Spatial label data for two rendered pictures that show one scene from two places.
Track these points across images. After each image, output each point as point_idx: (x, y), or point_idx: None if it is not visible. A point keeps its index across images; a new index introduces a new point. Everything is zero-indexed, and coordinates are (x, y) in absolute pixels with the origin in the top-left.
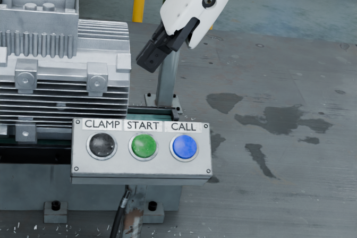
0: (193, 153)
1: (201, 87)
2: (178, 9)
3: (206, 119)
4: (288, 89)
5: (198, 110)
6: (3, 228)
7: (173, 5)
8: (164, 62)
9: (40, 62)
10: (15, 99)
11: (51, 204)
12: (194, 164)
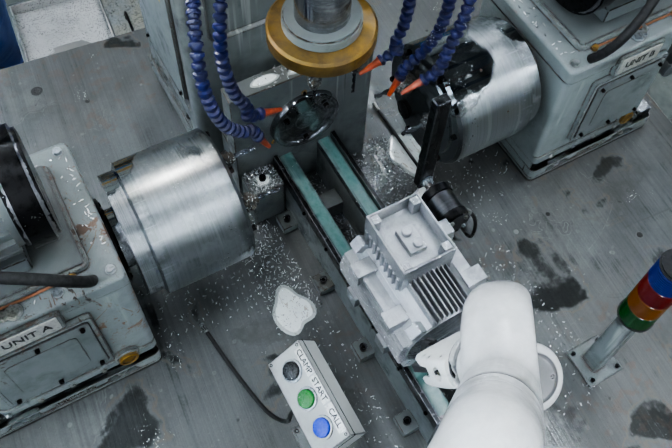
0: (319, 436)
1: (668, 387)
2: (431, 351)
3: (599, 417)
4: None
5: (613, 401)
6: (330, 323)
7: (442, 343)
8: (601, 337)
9: (378, 272)
10: (350, 276)
11: (365, 342)
12: (316, 442)
